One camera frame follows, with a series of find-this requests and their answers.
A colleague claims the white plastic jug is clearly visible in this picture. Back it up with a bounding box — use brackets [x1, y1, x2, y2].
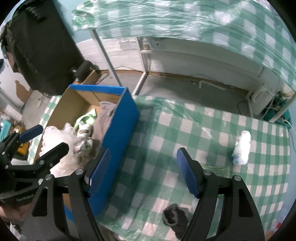
[246, 84, 275, 117]

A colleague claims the green checkered tablecloth near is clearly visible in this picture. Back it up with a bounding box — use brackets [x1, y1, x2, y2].
[27, 95, 292, 241]

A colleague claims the clear white plastic bag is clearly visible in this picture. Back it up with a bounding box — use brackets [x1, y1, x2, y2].
[39, 122, 80, 178]

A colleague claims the teal cloth bundle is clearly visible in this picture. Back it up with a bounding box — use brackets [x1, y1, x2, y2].
[263, 94, 292, 129]

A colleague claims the black office chair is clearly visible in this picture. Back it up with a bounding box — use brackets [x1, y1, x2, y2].
[1, 1, 94, 96]

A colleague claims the dark grey sock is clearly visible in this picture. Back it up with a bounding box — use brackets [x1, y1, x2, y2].
[162, 203, 189, 240]

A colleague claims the green checkered tablecloth far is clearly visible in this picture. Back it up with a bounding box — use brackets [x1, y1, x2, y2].
[72, 1, 295, 88]

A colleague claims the white wall socket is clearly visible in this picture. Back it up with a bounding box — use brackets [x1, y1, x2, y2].
[119, 40, 137, 51]

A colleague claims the green checkered tablecloth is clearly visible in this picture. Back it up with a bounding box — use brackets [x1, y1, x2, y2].
[27, 95, 292, 241]
[72, 1, 295, 88]

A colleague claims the grey folded cloth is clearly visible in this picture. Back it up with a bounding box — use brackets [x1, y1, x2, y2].
[92, 101, 117, 143]

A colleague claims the blue cardboard box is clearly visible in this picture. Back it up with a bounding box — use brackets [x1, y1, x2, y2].
[40, 84, 139, 216]

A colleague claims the white metal table frame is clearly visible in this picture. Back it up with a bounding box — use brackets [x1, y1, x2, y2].
[89, 29, 149, 95]

